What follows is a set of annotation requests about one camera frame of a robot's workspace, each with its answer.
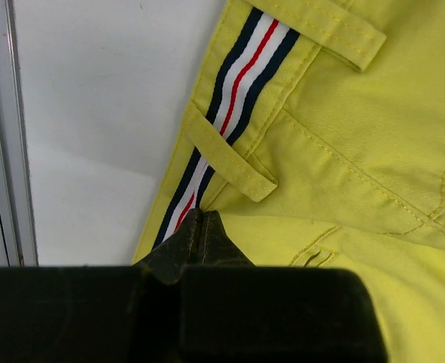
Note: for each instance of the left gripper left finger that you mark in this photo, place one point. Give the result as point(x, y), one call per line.
point(97, 313)

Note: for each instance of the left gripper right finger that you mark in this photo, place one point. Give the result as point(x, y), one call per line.
point(234, 311)

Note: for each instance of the yellow-green trousers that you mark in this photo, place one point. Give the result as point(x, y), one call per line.
point(317, 130)

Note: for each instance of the aluminium rail frame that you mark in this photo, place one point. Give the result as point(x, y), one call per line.
point(18, 245)

